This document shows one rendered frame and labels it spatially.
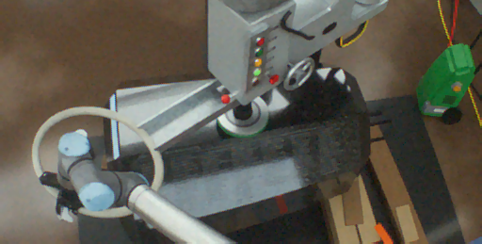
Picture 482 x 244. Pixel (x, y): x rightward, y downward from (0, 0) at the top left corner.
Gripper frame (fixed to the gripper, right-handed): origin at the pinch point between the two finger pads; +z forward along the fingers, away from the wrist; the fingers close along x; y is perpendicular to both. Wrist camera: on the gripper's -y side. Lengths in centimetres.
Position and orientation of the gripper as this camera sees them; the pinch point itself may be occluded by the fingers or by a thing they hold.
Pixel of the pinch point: (63, 212)
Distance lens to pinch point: 159.4
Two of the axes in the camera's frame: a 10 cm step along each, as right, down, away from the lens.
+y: 9.0, 4.4, -0.4
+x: 3.0, -5.4, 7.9
